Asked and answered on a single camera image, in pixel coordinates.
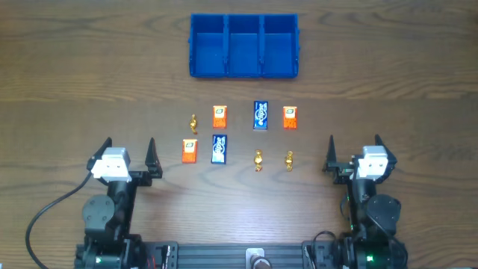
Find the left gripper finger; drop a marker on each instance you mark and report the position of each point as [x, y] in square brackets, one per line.
[99, 153]
[153, 162]

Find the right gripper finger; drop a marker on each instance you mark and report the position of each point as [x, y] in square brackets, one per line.
[391, 160]
[331, 158]

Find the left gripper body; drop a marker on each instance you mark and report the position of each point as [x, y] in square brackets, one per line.
[140, 177]

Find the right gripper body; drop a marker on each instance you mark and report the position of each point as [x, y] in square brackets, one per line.
[343, 172]

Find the orange candy box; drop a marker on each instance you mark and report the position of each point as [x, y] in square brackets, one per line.
[220, 117]
[290, 117]
[189, 151]

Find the gold candy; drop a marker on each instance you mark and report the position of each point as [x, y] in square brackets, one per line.
[258, 160]
[193, 123]
[289, 160]

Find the blue candy pack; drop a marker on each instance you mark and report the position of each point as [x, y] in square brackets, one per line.
[219, 149]
[260, 115]

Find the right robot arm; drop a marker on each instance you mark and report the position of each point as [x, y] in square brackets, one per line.
[384, 213]

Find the blue tray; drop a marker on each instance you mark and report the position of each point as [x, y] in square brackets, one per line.
[242, 56]

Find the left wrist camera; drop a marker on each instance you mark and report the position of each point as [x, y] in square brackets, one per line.
[111, 164]

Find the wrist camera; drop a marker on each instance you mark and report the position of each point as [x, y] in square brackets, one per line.
[371, 162]
[111, 164]

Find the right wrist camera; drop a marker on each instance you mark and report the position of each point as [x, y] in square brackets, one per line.
[371, 162]

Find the mounting rail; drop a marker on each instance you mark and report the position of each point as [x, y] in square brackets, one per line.
[224, 256]

